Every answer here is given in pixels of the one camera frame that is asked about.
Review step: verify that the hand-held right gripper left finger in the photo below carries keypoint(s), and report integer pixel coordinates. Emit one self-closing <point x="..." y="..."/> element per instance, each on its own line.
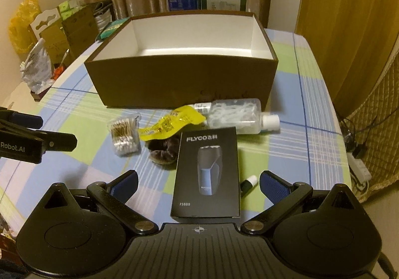
<point x="126" y="184"/>

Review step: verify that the yellow curtain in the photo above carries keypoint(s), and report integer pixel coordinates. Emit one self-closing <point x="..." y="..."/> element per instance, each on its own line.
<point x="346" y="17"/>

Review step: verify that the small black dropper bottle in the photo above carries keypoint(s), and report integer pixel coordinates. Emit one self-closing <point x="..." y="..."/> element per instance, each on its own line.
<point x="249" y="184"/>

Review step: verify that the brown hair scrunchie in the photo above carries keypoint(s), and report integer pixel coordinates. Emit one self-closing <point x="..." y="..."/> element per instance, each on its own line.
<point x="163" y="151"/>

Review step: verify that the teal flat box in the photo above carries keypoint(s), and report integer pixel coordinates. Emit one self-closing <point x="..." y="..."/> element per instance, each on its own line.
<point x="113" y="28"/>

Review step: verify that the silver bag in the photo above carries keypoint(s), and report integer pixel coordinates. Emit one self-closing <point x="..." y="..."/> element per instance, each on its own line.
<point x="103" y="17"/>

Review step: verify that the cardboard box with white hang tab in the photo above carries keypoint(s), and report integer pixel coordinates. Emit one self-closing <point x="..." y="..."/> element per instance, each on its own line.
<point x="51" y="38"/>

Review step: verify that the quilted beige cover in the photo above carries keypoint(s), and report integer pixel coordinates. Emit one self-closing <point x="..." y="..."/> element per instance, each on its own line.
<point x="380" y="129"/>

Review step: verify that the clear bottle with white cap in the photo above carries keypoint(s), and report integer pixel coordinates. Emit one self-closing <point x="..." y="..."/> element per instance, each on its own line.
<point x="270" y="122"/>

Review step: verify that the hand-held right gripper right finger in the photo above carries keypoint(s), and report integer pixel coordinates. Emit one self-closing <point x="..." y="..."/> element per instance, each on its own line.
<point x="270" y="186"/>

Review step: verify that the clear floss pick box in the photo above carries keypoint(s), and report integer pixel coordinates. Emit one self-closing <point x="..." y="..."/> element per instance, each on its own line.
<point x="232" y="116"/>

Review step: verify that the yellow snack packet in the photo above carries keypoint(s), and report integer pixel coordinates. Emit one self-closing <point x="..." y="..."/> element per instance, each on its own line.
<point x="174" y="123"/>

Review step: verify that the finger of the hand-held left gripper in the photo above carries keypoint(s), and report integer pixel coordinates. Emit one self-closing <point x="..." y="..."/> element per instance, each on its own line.
<point x="60" y="141"/>
<point x="28" y="122"/>

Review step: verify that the yellow plastic bag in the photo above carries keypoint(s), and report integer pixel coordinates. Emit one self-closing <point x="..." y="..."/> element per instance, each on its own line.
<point x="20" y="29"/>

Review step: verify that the cotton swab pack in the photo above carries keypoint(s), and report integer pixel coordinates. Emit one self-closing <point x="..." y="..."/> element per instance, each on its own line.
<point x="124" y="135"/>

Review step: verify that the small white labelled bottle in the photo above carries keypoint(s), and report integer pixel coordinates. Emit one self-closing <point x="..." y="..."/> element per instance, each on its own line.
<point x="201" y="107"/>

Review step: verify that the white power strip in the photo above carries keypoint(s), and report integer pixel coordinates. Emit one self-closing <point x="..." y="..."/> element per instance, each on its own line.
<point x="361" y="168"/>

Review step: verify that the black shaver box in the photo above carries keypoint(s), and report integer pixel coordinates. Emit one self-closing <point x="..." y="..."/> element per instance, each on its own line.
<point x="205" y="173"/>

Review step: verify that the white plastic bag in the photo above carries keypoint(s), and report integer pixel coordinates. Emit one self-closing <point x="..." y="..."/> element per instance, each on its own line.
<point x="37" y="67"/>

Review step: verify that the green packets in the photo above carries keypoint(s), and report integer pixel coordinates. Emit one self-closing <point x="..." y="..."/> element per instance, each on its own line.
<point x="70" y="7"/>

